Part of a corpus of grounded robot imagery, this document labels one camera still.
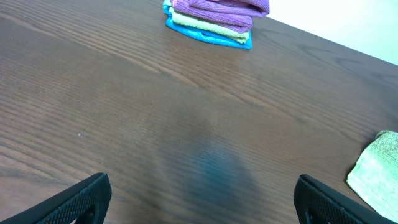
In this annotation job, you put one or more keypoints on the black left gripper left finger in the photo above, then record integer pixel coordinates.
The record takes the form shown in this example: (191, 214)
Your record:
(84, 202)

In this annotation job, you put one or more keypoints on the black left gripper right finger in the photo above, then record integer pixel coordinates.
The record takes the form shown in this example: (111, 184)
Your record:
(317, 203)

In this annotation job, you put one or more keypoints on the green microfiber cloth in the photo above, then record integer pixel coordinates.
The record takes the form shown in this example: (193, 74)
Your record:
(374, 176)

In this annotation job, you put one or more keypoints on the blue folded cloth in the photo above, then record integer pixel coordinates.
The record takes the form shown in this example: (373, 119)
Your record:
(205, 35)

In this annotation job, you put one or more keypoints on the light green folded cloth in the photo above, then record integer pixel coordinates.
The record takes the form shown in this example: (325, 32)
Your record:
(208, 26)

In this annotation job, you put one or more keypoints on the purple folded cloth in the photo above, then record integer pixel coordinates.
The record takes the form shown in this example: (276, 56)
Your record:
(236, 15)

